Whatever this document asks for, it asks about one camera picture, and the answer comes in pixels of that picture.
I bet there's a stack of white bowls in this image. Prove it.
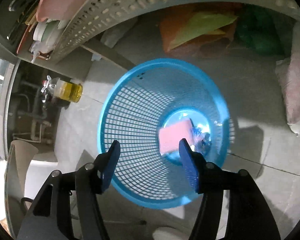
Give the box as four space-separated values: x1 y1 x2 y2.
30 21 63 58

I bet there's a pink packet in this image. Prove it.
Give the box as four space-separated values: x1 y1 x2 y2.
158 119 194 155

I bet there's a blue plastic mesh basket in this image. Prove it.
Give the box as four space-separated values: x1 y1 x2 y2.
97 59 230 209

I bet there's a cooking oil bottle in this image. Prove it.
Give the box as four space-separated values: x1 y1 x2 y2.
41 75 83 103

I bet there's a white pink sack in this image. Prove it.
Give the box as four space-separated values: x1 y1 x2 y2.
275 22 300 135

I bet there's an orange green floor bag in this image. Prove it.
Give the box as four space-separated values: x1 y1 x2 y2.
159 5 238 54

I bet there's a blue plastic wrapper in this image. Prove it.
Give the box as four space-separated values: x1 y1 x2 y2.
193 128 212 155

